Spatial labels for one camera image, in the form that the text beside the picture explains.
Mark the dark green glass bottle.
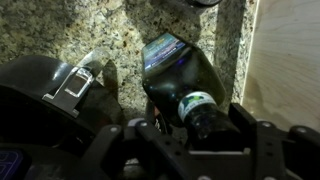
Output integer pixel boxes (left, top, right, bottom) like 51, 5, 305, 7
142, 33, 243, 151

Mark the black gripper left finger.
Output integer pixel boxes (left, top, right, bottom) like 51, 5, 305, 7
145, 100, 172, 134

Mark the black air fryer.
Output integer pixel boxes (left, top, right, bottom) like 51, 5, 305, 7
0, 53, 124, 155

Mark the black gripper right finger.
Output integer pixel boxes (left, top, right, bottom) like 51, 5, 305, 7
228, 103, 257, 140

